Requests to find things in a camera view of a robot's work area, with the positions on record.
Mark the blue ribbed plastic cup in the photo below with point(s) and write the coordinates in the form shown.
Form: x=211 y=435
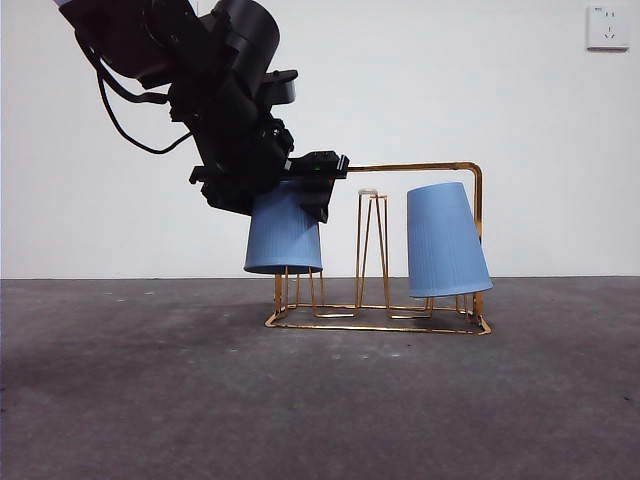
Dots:
x=445 y=245
x=280 y=240

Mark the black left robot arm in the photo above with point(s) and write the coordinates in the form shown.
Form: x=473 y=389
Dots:
x=150 y=35

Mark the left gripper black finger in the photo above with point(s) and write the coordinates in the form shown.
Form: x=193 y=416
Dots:
x=317 y=200
x=227 y=197

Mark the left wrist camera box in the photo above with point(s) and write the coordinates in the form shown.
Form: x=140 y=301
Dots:
x=285 y=90

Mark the white wall power socket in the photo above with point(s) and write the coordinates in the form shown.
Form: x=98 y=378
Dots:
x=607 y=30

